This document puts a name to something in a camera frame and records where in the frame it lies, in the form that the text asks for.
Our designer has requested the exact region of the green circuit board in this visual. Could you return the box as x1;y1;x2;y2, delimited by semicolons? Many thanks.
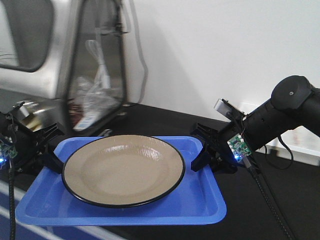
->
227;134;252;163
0;140;18;161

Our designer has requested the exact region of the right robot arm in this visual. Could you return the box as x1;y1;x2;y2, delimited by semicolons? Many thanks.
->
191;75;320;173

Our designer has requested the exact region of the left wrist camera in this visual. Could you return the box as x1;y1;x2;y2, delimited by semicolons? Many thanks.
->
11;101;30;121

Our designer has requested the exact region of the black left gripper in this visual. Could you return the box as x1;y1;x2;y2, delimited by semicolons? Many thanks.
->
0;112;65;174

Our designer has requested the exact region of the right black braided cable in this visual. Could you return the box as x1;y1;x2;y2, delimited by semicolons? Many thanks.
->
241;154;293;240

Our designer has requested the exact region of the stainless steel glove box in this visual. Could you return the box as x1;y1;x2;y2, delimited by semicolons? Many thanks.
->
0;0;139;136

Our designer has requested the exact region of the black braided cable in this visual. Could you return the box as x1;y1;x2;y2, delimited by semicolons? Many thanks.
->
241;154;293;240
6;157;17;240

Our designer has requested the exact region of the left black braided cable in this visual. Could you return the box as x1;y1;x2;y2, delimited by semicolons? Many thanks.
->
6;157;17;240

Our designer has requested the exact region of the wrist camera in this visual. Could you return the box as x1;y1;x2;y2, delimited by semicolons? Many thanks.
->
213;98;245;121
11;101;30;121

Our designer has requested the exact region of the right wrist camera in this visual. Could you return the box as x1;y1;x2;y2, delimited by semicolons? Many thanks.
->
213;98;245;121

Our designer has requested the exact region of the right green circuit board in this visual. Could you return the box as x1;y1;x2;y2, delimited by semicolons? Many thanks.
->
227;134;252;163

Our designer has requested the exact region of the left green circuit board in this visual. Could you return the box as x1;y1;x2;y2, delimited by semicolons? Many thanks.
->
0;140;18;161

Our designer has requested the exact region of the beige plate with black rim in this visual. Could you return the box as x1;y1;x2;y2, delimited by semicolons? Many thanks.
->
62;135;186;208

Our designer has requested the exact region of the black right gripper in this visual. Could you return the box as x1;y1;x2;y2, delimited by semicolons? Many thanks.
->
190;119;260;173

